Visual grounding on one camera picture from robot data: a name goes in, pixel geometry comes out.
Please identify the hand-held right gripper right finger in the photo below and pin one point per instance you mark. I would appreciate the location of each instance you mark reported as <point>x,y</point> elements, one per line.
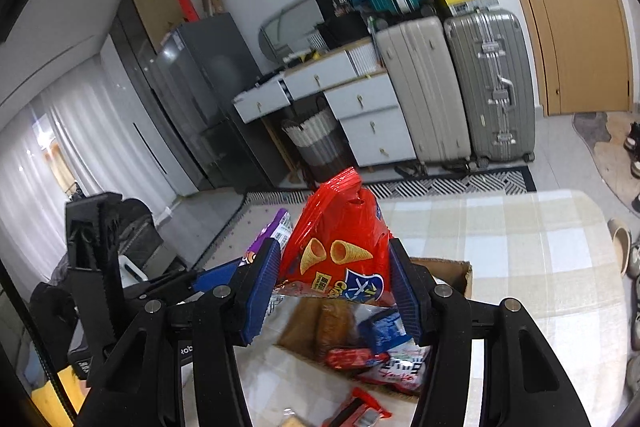
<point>407,302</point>

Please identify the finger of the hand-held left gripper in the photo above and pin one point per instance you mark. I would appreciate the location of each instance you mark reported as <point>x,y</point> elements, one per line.
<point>215,279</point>

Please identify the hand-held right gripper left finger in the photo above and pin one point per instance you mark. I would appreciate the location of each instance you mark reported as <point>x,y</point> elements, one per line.
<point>262,294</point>

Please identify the brown cardboard box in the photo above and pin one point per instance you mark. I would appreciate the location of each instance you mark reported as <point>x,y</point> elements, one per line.
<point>450,274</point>

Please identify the purple snack packet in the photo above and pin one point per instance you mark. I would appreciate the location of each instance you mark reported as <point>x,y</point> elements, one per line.
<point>272,229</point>

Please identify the orange cake packet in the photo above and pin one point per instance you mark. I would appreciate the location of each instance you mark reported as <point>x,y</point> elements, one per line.
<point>335,327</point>

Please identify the red cone snack bag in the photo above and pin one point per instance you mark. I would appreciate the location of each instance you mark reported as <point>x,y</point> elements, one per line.
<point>340,227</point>

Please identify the blue snack packet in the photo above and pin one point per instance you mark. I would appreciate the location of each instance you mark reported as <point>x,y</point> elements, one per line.
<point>382,332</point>

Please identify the white plastic jug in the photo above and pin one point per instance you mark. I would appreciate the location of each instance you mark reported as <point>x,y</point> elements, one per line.
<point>132,269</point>

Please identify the black backpack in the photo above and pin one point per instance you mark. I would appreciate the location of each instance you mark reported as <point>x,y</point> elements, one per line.
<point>140,227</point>

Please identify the white curtain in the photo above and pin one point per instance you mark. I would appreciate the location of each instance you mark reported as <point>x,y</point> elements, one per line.
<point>100,147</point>

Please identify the red and black snack packet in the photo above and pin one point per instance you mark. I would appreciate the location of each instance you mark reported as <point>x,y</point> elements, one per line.
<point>362,399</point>

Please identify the black and white patterned rug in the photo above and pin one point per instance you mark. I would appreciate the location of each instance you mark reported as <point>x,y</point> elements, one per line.
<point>450,184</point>

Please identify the beige snack packet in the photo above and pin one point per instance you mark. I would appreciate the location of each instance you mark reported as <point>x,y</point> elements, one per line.
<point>292,422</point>

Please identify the plaid beige cloth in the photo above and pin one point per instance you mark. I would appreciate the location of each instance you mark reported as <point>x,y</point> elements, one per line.
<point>540,267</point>

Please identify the woven laundry basket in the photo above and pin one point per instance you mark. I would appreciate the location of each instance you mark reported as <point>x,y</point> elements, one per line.
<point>315,142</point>

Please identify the dark glass cabinet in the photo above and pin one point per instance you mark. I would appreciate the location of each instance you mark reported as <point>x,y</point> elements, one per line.
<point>135,57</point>

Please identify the white drawer cabinet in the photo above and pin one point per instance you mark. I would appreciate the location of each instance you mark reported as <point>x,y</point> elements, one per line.
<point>370,107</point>

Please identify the grey refrigerator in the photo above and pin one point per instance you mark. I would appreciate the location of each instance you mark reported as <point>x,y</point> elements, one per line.
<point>200,77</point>

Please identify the beige hard suitcase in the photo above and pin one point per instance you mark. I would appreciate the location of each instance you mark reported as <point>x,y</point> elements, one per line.
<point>425,97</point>

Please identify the beige slipper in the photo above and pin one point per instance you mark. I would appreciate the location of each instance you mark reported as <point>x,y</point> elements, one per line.
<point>620,247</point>

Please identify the silver hard suitcase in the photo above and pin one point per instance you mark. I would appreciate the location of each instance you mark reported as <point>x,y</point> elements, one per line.
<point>490,82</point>

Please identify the tall cardboard carton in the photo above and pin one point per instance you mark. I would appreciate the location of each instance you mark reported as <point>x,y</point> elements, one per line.
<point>155,7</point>

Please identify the grey and beige door mat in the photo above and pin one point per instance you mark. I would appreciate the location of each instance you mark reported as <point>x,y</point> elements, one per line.
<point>610,157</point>

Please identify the red paper bag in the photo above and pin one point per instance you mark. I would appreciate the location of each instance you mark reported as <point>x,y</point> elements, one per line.
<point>187,7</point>

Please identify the oval mirror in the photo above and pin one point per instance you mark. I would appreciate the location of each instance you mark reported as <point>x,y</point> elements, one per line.
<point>290,27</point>

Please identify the dark shoes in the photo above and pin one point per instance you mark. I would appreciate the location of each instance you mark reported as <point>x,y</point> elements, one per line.
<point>634,152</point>

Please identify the black printed bag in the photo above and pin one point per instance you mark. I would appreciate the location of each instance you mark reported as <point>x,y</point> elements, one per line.
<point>340,7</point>

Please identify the wooden door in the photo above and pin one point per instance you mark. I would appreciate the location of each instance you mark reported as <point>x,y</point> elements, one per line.
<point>565,32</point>

